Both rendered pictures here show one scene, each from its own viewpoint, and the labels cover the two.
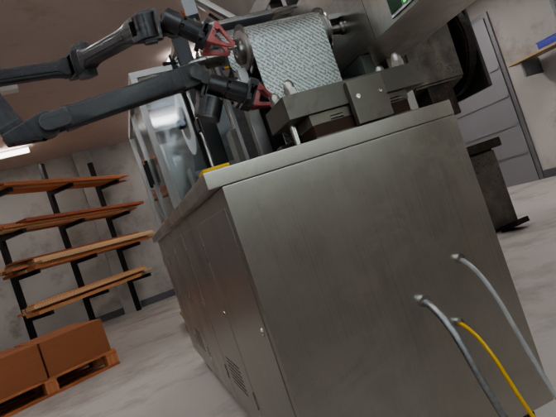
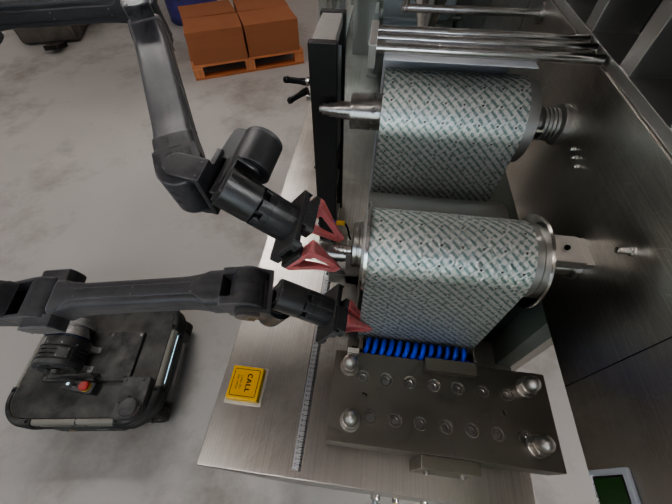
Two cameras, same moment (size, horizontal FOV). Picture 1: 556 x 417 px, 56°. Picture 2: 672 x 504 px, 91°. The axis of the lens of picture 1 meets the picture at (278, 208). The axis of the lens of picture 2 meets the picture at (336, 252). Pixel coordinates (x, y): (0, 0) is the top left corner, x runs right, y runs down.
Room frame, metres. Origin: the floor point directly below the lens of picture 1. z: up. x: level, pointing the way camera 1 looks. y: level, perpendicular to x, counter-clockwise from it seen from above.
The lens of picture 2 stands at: (1.19, -0.14, 1.68)
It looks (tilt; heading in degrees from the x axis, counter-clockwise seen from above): 54 degrees down; 24
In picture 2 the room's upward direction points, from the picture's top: straight up
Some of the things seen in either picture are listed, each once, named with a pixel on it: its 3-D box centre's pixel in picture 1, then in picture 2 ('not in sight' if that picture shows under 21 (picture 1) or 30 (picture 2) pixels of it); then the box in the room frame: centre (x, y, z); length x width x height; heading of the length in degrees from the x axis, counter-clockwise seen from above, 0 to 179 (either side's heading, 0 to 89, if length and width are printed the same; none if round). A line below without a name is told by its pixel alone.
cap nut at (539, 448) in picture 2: (396, 60); (543, 444); (1.39, -0.43, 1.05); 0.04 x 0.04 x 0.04
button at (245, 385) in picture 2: (214, 173); (246, 383); (1.28, 0.12, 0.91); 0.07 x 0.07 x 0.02; 17
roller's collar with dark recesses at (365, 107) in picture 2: (213, 57); (366, 111); (1.74, 0.04, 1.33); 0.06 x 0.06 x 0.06; 17
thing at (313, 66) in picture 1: (303, 80); (423, 324); (1.48, -0.19, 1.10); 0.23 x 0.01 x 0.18; 107
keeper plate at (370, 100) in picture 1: (369, 98); (442, 469); (1.30, -0.31, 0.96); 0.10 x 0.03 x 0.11; 107
